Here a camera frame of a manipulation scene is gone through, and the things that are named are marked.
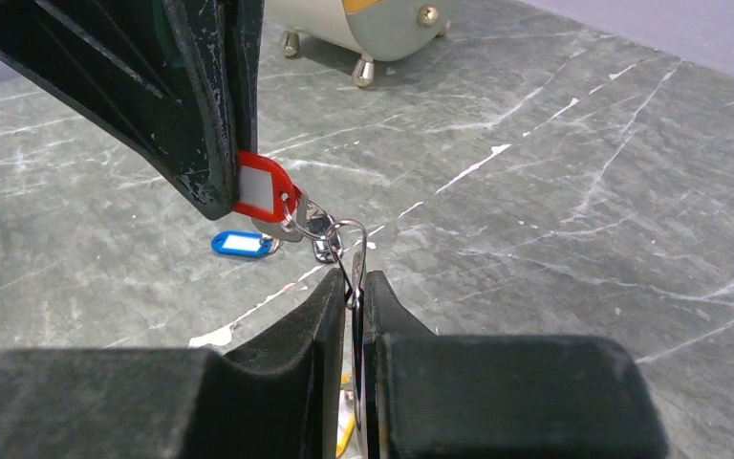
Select large metal keyring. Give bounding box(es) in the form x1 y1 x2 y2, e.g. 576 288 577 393
350 250 369 458

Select blue key tag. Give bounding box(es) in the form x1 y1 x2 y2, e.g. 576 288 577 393
211 231 275 258

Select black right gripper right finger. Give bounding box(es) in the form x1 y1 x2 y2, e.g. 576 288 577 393
361 272 668 458

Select yellow key tag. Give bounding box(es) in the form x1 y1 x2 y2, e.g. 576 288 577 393
335 374 356 458

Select cream cylindrical drum device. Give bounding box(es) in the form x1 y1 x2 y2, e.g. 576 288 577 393
265 0 458 89

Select black key fob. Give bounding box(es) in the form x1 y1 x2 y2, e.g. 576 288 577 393
307 210 342 264

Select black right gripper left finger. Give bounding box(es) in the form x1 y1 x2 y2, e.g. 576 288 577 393
0 269 346 458

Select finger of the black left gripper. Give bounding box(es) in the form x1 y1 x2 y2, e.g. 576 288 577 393
0 1 239 220
224 0 265 153

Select red key tag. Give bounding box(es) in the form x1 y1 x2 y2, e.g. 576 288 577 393
232 150 300 223

